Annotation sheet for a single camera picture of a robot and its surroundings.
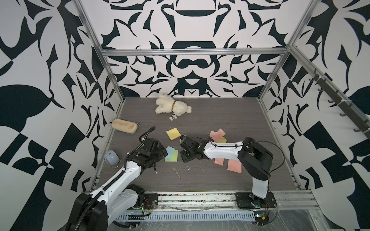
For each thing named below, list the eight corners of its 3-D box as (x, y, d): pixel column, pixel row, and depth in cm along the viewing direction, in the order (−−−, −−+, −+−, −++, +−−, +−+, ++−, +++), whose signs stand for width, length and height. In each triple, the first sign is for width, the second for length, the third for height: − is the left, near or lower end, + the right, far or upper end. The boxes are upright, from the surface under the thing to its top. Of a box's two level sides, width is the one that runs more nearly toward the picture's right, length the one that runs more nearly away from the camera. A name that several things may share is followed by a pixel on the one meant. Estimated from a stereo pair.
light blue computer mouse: (110, 163, 91) (101, 155, 82) (118, 157, 94) (111, 148, 84) (115, 170, 89) (107, 163, 79) (123, 164, 91) (116, 156, 82)
